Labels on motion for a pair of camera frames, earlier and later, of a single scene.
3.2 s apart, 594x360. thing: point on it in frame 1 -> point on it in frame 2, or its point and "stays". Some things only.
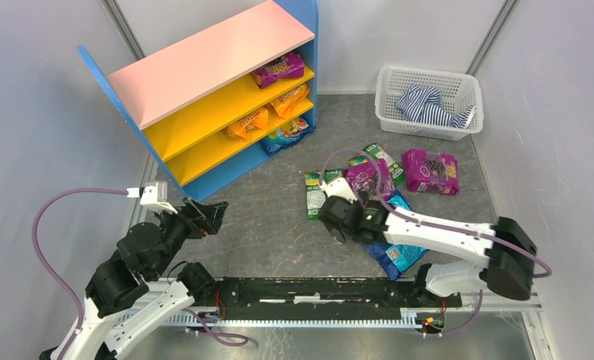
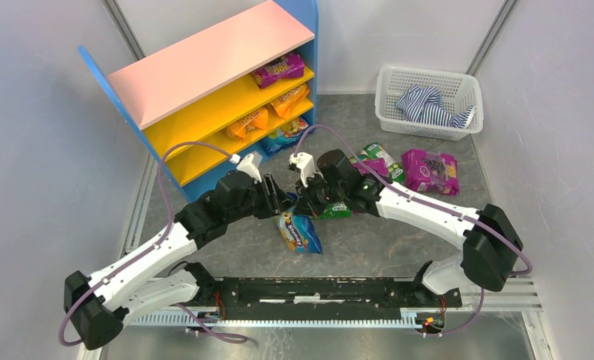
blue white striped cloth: (426, 105) stays
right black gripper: (334, 217) -> (310, 194)
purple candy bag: (289, 65) stays
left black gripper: (197, 218) -> (270, 194)
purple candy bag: (431, 171) stays
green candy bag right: (395, 169) stays
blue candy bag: (287, 135) stays
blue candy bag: (394, 259) -> (299, 233)
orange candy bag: (241, 130) stays
